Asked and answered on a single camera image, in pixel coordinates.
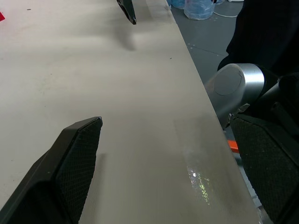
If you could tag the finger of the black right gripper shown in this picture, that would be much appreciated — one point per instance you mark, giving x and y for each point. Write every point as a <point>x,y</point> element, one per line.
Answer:
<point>128,10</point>

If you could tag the silver robot body joint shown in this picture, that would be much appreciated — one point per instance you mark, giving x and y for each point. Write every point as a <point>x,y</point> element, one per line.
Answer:
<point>243,81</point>

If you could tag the orange bracket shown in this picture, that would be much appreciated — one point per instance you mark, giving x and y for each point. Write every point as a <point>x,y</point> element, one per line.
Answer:
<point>234,147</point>

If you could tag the dark robot body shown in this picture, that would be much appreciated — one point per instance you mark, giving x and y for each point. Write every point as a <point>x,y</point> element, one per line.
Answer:
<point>268,35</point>

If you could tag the red object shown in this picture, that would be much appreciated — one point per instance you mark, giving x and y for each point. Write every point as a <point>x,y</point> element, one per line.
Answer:
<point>2,16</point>

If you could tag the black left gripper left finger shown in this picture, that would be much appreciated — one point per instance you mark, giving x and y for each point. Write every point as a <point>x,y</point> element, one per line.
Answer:
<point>58,177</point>

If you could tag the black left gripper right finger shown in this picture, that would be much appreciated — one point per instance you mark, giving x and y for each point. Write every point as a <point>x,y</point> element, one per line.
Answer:
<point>268,168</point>

